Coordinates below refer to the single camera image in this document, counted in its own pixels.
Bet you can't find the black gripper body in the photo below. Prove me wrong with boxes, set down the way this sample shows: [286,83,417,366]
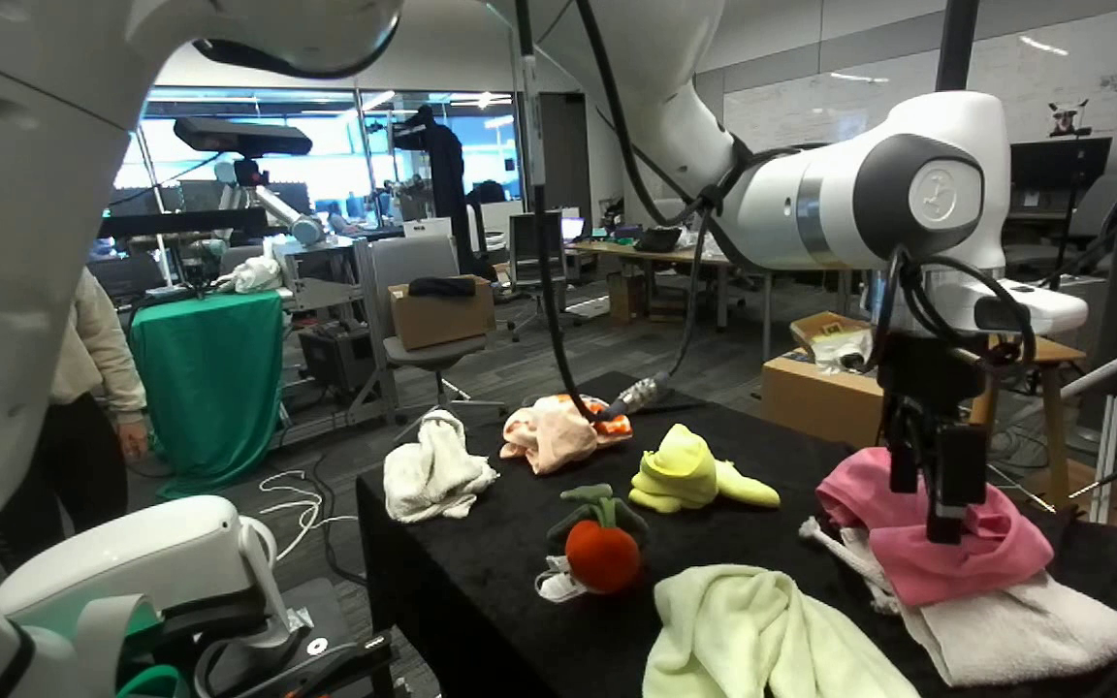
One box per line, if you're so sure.
[872,326,999,437]

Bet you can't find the pink t-shirt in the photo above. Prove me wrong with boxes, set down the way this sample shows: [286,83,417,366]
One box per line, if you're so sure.
[811,441,1058,614]

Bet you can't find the large white towel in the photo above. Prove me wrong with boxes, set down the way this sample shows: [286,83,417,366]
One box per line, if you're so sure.
[801,516,1117,690]

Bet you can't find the small yellow-green towel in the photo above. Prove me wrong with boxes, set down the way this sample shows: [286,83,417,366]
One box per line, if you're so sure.
[628,419,783,518]

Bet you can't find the pale green towel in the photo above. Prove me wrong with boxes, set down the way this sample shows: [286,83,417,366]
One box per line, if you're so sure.
[642,561,921,698]

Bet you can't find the orange plush radish green leaves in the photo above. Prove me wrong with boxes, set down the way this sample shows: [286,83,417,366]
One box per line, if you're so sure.
[533,480,651,608]

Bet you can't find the long cardboard box black tape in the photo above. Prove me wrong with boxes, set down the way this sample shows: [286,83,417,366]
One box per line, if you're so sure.
[762,308,898,455]

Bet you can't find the wooden stool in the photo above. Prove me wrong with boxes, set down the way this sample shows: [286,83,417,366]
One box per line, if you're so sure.
[970,326,1090,516]

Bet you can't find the black computer monitor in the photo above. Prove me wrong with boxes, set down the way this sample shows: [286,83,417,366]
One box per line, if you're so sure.
[1010,133,1117,198]

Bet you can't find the black vertical pole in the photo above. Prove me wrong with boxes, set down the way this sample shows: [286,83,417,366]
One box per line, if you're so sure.
[929,0,987,97]

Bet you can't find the peach printed t-shirt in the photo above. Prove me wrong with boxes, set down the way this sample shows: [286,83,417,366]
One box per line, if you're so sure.
[496,392,637,476]

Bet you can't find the black table cloth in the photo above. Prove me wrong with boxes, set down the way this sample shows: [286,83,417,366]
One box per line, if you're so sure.
[355,374,1117,698]

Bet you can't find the small white towel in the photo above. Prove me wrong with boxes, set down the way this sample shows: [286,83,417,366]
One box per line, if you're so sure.
[382,406,506,526]

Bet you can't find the grey office chair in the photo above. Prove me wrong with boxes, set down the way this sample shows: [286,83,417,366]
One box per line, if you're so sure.
[356,228,506,419]

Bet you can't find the small cardboard box on chair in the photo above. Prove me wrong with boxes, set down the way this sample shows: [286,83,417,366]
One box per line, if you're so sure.
[384,270,500,355]

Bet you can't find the green cloth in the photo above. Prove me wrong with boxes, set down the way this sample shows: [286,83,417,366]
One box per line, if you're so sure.
[127,287,286,496]

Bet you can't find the person in beige sweater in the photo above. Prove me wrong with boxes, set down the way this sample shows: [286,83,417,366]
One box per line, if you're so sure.
[0,265,157,573]

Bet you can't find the black camera on tripod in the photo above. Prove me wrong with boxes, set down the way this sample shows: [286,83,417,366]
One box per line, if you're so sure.
[171,111,331,247]

